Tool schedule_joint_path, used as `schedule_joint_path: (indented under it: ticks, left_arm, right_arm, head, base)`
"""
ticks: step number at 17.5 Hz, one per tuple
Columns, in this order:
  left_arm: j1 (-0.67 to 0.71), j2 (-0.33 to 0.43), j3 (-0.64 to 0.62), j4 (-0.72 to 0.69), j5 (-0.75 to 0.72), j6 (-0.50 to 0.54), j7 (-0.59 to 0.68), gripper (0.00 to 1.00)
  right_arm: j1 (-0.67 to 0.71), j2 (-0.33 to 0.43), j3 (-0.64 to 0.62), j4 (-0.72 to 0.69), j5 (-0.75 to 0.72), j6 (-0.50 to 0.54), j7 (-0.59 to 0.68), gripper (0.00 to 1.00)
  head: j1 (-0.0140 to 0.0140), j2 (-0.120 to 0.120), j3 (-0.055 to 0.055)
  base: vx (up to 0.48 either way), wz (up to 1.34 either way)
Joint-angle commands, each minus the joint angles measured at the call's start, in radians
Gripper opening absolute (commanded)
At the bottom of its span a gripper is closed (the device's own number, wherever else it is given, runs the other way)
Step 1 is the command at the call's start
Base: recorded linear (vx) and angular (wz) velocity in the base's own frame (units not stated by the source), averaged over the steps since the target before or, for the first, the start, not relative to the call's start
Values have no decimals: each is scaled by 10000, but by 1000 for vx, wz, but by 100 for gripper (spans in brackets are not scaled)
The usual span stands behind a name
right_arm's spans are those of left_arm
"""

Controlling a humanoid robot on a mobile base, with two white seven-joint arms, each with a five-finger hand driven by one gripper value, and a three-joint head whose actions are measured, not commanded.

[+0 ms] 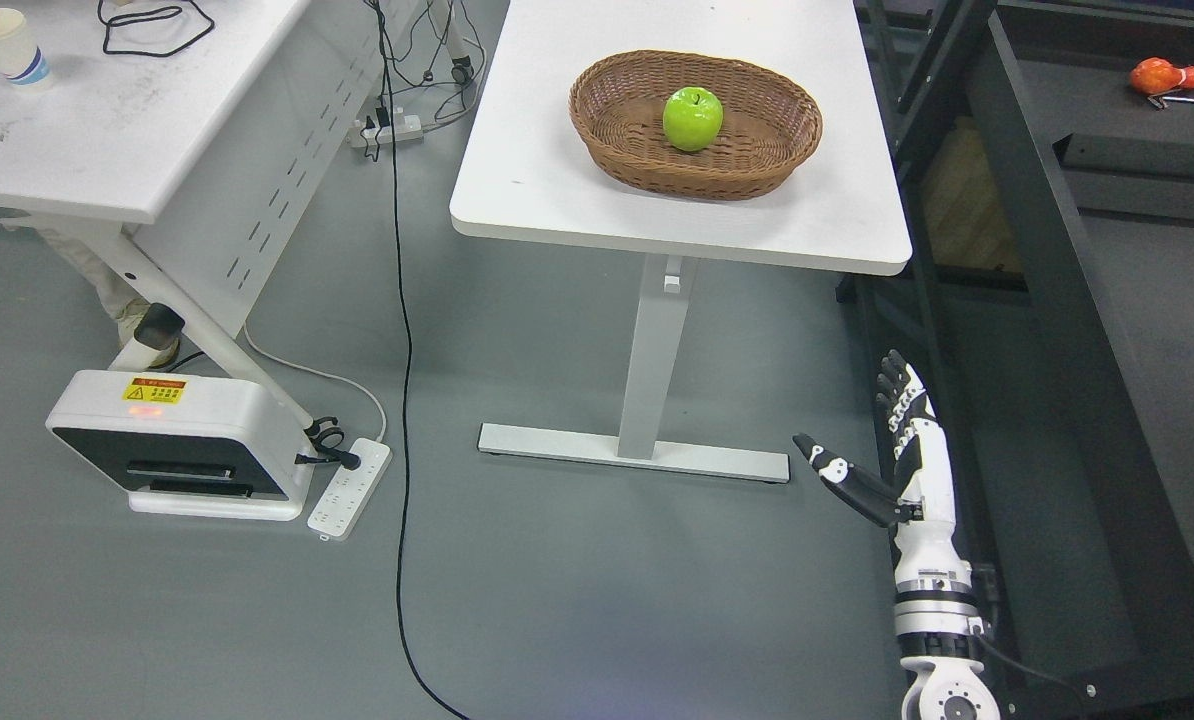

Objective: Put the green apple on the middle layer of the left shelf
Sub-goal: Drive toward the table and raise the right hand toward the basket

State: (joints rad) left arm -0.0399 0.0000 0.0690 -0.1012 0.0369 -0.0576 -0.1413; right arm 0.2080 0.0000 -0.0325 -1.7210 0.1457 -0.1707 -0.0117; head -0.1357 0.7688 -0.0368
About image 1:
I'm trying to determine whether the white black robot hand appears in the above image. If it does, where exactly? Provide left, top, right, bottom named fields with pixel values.
left=793, top=350, right=970, bottom=592

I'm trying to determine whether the green apple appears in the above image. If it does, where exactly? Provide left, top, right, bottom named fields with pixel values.
left=661, top=86, right=724, bottom=152

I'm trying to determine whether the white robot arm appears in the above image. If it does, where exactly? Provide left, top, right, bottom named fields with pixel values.
left=894, top=562, right=1001, bottom=719

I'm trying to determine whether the white robot base unit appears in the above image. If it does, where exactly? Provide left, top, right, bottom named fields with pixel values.
left=47, top=370, right=313, bottom=521

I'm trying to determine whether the orange toy on shelf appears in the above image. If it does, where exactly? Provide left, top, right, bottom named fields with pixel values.
left=1130, top=56, right=1194, bottom=110

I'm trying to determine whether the brown wicker basket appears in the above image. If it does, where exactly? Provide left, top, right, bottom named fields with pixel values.
left=570, top=50, right=824, bottom=201

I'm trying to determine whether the white standing desk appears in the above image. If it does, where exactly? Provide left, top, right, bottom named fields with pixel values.
left=449, top=1, right=912, bottom=484

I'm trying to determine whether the white floor power strip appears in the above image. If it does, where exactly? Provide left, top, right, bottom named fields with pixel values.
left=306, top=438, right=392, bottom=541

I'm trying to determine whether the white far power strip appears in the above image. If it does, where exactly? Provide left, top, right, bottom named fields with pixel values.
left=346, top=113, right=425, bottom=149

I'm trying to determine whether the white perforated side table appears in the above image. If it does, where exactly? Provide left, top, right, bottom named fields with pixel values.
left=0, top=1, right=382, bottom=427

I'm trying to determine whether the paper cup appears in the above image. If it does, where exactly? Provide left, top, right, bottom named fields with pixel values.
left=0, top=8, right=56, bottom=92

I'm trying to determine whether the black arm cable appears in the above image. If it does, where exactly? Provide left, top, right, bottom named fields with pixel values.
left=967, top=565, right=1093, bottom=706

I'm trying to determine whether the long black floor cable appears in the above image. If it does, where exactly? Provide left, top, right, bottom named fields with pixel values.
left=362, top=0, right=470, bottom=720

